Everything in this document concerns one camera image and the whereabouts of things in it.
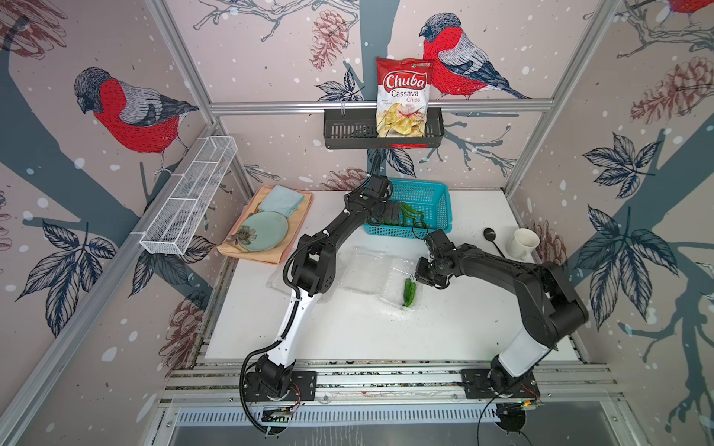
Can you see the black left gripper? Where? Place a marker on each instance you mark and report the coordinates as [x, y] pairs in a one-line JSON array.
[[390, 215]]

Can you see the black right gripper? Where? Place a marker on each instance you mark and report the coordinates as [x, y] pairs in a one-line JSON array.
[[419, 276]]

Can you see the teal plastic mesh basket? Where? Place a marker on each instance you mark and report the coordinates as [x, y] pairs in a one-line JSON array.
[[432, 198]]

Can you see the small green pepper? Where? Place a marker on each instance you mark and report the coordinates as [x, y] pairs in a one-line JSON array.
[[412, 218]]

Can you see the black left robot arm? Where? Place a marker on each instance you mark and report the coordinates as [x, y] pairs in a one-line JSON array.
[[309, 273]]

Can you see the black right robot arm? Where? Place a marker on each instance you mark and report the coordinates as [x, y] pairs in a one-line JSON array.
[[549, 306]]

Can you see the black metal spoon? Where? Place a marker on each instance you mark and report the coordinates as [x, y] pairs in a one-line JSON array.
[[490, 235]]

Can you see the white ceramic cup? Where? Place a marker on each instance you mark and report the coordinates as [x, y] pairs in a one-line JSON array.
[[523, 243]]

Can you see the light green folded cloth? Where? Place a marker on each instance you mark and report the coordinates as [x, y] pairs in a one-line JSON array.
[[281, 200]]

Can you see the wooden tray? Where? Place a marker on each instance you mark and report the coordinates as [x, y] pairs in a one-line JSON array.
[[278, 254]]

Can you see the green ceramic plate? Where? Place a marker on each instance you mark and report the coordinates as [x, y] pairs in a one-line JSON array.
[[260, 232]]

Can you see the Chuba cassava chips bag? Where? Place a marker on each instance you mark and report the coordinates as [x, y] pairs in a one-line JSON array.
[[403, 91]]

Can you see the black wall shelf basket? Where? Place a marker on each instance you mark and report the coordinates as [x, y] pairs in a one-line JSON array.
[[354, 129]]

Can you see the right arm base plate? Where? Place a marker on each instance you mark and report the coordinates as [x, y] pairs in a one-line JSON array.
[[478, 386]]

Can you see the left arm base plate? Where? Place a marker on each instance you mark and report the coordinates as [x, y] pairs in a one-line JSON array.
[[302, 387]]

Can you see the white wire wall basket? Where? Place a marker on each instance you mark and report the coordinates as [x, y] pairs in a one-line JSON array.
[[178, 220]]

